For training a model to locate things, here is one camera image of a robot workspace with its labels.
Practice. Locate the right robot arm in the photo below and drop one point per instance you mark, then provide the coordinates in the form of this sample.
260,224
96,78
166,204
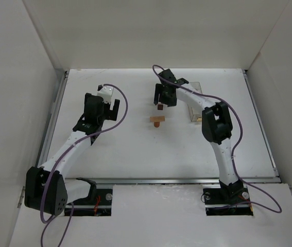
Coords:
216,127

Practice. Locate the orange wood cylinder block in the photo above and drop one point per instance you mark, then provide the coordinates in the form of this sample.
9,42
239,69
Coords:
157,124

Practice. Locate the aluminium table edge rail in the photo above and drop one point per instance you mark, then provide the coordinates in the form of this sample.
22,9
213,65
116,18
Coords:
260,121

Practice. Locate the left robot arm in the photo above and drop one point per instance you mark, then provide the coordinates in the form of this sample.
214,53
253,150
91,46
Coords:
46,188

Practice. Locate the front aluminium rail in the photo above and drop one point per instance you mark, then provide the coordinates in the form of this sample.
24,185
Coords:
146,181

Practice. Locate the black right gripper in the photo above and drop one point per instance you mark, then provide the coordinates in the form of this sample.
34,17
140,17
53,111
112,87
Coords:
165,92

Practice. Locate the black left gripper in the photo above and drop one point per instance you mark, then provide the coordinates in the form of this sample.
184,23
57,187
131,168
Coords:
113,109

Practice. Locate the clear plastic box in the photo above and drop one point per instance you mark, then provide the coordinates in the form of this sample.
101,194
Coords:
193,102

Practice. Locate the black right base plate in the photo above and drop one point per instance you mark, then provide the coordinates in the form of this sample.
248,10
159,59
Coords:
217,204

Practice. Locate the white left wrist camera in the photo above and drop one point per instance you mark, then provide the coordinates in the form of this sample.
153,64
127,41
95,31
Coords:
105,92

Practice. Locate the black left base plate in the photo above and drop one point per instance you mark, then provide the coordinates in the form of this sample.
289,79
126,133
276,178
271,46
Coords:
97,204

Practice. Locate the light engraved wood block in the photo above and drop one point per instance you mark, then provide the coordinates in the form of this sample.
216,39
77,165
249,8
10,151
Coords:
157,118

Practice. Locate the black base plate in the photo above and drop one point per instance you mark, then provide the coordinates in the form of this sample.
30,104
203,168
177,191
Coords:
97,204
217,204

